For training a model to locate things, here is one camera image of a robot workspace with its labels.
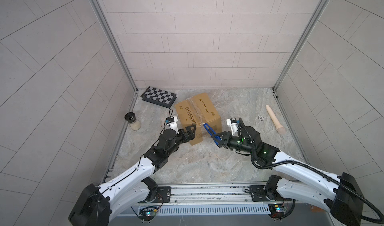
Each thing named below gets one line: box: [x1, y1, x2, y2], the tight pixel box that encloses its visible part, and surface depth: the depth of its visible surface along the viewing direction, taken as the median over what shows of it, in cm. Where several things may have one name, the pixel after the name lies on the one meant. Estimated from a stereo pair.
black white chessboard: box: [140, 86, 177, 109], surface depth 110 cm
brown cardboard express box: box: [175, 92, 223, 146], surface depth 82 cm
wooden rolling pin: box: [265, 105, 286, 135], surface depth 98 cm
